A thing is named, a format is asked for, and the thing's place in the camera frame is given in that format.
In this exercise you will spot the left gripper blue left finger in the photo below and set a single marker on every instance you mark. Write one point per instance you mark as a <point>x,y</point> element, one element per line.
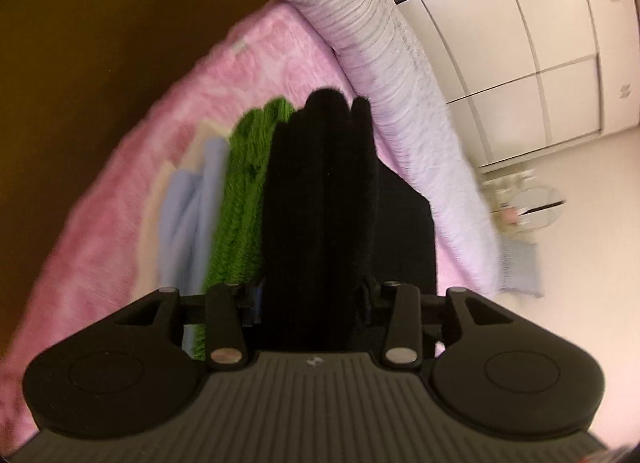
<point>255,297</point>

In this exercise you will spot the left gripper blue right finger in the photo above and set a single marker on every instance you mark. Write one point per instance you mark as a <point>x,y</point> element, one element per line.
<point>377,300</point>

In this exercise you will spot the black garment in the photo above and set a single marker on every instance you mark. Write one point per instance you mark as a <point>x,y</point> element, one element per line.
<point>336,223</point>

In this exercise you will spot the green folded cloth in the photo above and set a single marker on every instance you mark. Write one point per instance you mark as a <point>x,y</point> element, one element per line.
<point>235,257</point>

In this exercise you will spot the light blue folded cloth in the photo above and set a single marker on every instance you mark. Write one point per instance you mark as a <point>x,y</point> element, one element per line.
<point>188,220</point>

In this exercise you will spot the grey pillow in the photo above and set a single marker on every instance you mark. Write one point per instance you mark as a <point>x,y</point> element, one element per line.
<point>519,267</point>

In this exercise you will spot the cream folded cloth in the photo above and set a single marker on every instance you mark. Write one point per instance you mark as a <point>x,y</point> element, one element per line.
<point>149,234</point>

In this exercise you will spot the white corner shelf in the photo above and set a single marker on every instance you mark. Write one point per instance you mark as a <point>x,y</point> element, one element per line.
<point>499,192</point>

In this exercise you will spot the round mirror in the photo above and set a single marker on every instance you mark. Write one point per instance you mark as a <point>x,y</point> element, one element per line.
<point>537,207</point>

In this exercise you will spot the pink floral blanket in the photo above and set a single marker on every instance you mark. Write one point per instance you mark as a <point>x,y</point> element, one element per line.
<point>90,273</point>

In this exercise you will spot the grey striped duvet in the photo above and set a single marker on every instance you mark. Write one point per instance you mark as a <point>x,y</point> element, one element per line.
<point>385,63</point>

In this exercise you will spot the cream sliding wardrobe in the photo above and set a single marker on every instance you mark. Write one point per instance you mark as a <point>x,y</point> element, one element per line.
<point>529,77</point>

